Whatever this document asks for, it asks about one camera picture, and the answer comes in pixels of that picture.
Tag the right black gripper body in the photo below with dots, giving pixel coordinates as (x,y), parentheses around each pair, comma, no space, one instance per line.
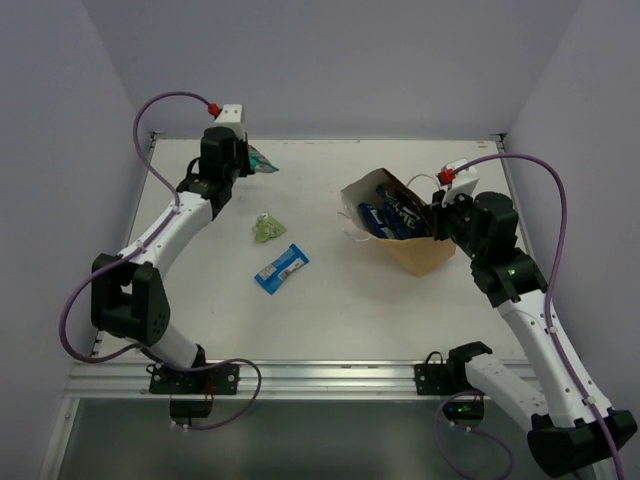
(452,220)

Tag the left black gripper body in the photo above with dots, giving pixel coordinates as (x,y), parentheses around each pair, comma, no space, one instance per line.
(240,160)

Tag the teal snack packet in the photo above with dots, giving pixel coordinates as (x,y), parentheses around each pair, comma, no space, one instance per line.
(259,163)

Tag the brown paper bag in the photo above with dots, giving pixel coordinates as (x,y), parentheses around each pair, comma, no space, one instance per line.
(418,256)

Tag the blue kettle chips bag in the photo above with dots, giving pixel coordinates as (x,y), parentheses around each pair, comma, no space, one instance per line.
(405,223)

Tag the green snack packet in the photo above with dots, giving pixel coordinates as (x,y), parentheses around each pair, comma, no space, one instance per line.
(267,227)

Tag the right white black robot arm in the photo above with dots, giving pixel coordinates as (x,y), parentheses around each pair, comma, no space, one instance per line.
(570,425)

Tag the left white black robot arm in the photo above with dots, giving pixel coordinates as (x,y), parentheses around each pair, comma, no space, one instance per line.
(128,297)

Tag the black snack bag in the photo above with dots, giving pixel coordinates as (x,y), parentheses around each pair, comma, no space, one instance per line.
(405,195)

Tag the dark blue snack packet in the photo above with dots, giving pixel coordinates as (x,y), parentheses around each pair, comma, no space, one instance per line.
(374,219)

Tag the right black controller box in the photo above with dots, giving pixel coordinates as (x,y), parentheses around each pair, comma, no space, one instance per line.
(460,410)

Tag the black controller box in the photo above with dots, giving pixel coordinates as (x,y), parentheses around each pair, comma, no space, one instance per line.
(460,410)
(187,410)

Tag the left black controller box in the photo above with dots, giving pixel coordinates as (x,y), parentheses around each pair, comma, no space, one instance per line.
(187,410)

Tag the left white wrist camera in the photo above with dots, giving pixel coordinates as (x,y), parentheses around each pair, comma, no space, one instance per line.
(232,117)

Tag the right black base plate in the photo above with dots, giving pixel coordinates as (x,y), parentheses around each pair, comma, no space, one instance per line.
(441,376)

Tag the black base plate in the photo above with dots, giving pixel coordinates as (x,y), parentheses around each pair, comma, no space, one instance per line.
(222,380)
(441,376)

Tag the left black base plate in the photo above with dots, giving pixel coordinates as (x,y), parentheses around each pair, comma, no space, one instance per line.
(222,380)

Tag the aluminium mounting rail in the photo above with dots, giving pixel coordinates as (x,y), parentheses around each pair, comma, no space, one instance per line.
(281,380)

